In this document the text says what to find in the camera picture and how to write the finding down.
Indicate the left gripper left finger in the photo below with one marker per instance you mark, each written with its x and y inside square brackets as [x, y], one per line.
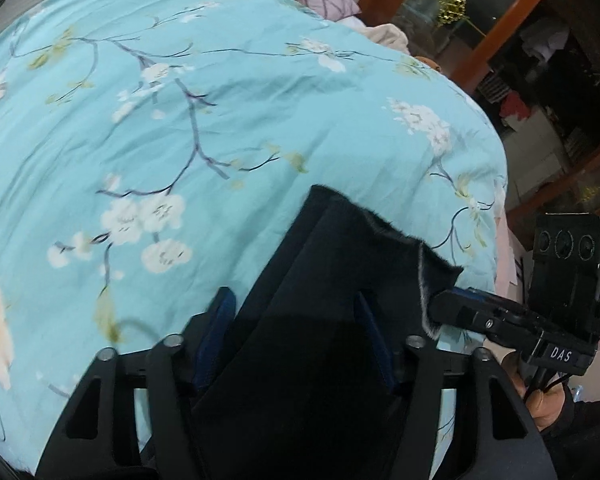
[127, 415]

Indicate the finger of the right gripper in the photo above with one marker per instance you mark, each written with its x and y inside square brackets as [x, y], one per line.
[472, 309]

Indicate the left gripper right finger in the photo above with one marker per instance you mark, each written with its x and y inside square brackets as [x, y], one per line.
[454, 415]

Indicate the black fleece pants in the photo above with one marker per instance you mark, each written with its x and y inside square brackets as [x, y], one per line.
[304, 384]

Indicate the right hand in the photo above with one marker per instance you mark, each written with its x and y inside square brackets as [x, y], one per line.
[546, 408]

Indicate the wooden glass cabinet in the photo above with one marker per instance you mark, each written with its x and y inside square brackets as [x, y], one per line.
[534, 67]

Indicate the turquoise floral bed sheet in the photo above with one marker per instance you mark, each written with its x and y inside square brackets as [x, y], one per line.
[154, 150]

